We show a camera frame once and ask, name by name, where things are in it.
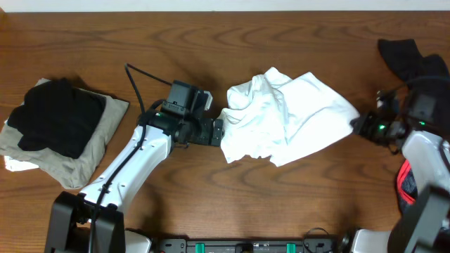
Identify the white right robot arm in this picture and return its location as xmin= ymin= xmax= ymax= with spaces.
xmin=349 ymin=91 xmax=449 ymax=253

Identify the folded beige garment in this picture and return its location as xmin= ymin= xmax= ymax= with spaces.
xmin=0 ymin=77 xmax=130 ymax=190

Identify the white printed t-shirt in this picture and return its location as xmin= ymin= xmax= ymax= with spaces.
xmin=219 ymin=67 xmax=359 ymax=167

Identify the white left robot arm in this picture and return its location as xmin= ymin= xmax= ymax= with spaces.
xmin=44 ymin=109 xmax=224 ymax=252

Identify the black garment at right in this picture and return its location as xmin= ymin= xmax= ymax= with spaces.
xmin=378 ymin=39 xmax=449 ymax=93

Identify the grey red-trimmed garment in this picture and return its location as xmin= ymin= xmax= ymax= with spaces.
xmin=395 ymin=160 xmax=418 ymax=214

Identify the folded white garment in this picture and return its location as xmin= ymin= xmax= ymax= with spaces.
xmin=1 ymin=121 xmax=39 ymax=171

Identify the folded black garment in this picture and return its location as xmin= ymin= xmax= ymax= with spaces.
xmin=7 ymin=79 xmax=106 ymax=159

